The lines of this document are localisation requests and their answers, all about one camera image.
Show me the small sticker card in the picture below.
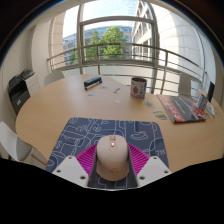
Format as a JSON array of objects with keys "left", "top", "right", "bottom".
[
  {"left": 153, "top": 110, "right": 169, "bottom": 121},
  {"left": 143, "top": 100, "right": 156, "bottom": 109}
]

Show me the metal balcony railing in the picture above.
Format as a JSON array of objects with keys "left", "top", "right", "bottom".
[{"left": 46, "top": 42, "right": 209, "bottom": 96}]

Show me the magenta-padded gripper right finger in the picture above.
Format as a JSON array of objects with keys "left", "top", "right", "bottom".
[{"left": 127, "top": 143, "right": 173, "bottom": 188}]

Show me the black cylinder speaker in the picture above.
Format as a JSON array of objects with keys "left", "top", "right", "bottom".
[{"left": 206, "top": 81, "right": 216, "bottom": 103}]

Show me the white chair with wooden legs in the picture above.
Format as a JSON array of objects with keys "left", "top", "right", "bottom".
[{"left": 0, "top": 120, "right": 48, "bottom": 167}]

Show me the beige computer mouse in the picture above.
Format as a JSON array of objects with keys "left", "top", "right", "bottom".
[{"left": 95, "top": 134, "right": 130, "bottom": 182}]

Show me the blue patterned mouse pad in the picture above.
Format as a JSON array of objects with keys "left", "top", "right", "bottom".
[{"left": 45, "top": 116, "right": 170, "bottom": 190}]

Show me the black and blue stapler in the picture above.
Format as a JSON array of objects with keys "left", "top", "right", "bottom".
[{"left": 83, "top": 76, "right": 103, "bottom": 91}]

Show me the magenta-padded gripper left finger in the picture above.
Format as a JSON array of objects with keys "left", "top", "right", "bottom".
[{"left": 52, "top": 143, "right": 98, "bottom": 189}]

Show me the black and white printer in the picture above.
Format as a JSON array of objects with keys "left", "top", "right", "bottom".
[{"left": 7, "top": 68, "right": 41, "bottom": 116}]

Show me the red magazine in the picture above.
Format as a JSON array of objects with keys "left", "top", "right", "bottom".
[{"left": 156, "top": 93, "right": 207, "bottom": 124}]

